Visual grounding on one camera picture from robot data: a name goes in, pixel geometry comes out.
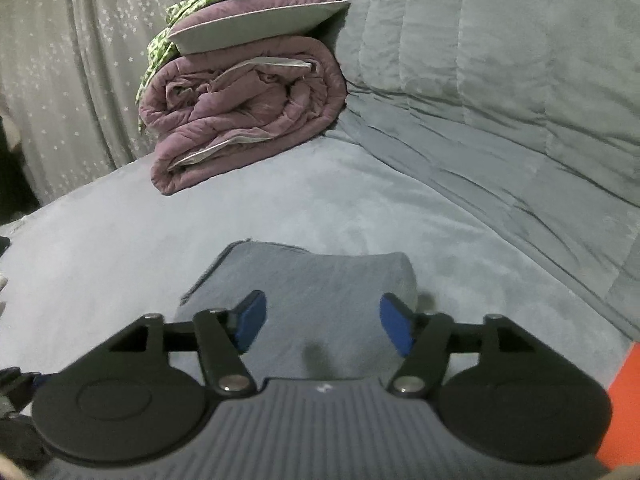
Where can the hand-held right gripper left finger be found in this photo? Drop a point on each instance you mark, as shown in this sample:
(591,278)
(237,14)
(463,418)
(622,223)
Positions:
(252,320)

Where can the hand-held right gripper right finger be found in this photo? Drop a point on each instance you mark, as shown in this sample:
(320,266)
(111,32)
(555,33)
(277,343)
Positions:
(395,327)

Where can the grey knit sweater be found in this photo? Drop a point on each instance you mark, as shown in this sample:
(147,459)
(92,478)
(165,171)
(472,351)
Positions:
(320,290)

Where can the grey bed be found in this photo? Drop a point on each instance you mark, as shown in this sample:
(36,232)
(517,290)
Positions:
(325,200)

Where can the folded pink quilt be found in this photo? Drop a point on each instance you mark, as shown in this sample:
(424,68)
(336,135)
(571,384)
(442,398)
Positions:
(240,110)

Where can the orange object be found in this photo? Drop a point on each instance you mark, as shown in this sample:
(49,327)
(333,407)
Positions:
(627,400)

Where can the grey quilted bedspread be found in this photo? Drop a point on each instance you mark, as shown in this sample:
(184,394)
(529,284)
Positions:
(500,85)

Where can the green patterned cloth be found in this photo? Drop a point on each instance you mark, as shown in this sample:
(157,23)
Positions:
(160,55)

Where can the pink and grey pillow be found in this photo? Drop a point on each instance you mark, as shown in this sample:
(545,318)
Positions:
(250,25)

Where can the grey star-print curtain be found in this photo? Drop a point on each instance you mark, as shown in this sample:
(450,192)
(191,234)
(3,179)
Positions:
(75,60)

